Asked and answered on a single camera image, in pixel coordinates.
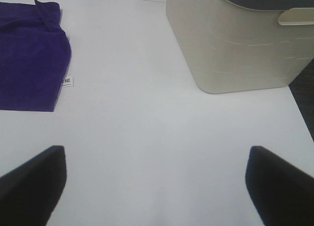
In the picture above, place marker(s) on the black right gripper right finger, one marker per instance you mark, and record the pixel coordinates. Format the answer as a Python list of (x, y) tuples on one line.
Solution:
[(282, 194)]

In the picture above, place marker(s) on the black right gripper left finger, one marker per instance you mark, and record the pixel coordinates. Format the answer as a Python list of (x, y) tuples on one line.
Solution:
[(30, 192)]

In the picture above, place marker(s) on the purple towel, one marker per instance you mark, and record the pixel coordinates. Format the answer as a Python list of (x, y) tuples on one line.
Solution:
[(34, 56)]

